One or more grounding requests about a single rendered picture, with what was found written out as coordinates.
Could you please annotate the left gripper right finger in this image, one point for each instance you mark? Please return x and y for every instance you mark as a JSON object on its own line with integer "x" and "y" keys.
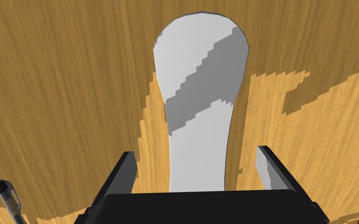
{"x": 276, "y": 174}

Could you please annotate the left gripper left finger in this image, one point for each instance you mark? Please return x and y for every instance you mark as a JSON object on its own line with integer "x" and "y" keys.
{"x": 125, "y": 174}

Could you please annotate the white spatula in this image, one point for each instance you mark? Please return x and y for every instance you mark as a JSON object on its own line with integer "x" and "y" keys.
{"x": 198, "y": 93}

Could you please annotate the wooden table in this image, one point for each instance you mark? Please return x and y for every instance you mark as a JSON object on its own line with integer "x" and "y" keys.
{"x": 48, "y": 93}

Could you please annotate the black and grey pen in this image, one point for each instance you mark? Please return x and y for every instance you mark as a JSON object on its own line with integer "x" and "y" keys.
{"x": 8, "y": 199}

